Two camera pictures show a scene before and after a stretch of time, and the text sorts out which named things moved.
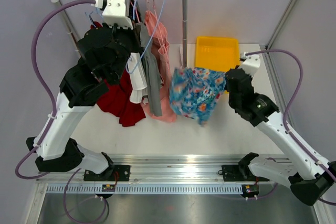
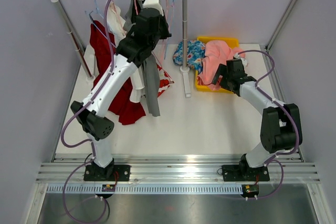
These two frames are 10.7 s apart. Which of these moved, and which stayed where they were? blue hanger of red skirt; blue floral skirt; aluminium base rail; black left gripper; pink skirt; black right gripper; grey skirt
Moved: black left gripper; blue floral skirt; pink skirt
Stayed: blue hanger of red skirt; grey skirt; black right gripper; aluminium base rail
